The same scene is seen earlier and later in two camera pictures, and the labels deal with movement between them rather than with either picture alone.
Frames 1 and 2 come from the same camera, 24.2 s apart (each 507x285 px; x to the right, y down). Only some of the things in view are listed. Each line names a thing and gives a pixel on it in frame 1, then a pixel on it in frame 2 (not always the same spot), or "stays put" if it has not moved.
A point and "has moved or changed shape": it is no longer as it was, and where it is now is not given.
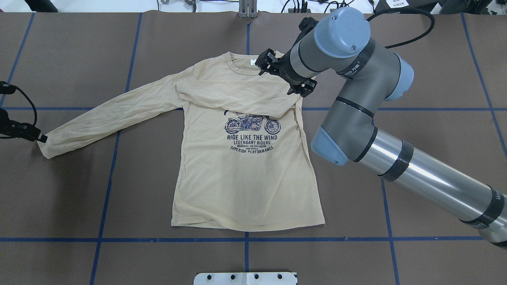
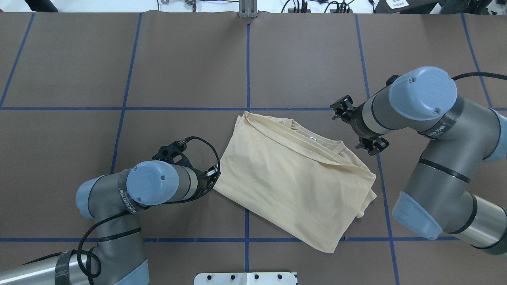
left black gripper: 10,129 -> 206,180
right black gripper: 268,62 -> 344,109
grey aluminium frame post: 248,9 stays put
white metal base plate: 245,278 stays put
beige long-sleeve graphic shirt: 244,158 has moved or changed shape
